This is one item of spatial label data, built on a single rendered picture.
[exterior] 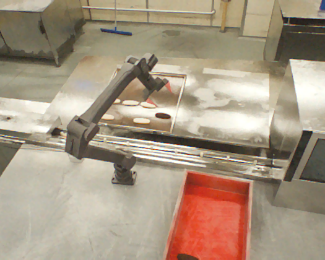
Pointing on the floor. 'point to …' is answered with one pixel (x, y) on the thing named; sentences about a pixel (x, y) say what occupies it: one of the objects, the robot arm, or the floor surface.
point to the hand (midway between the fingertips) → (163, 98)
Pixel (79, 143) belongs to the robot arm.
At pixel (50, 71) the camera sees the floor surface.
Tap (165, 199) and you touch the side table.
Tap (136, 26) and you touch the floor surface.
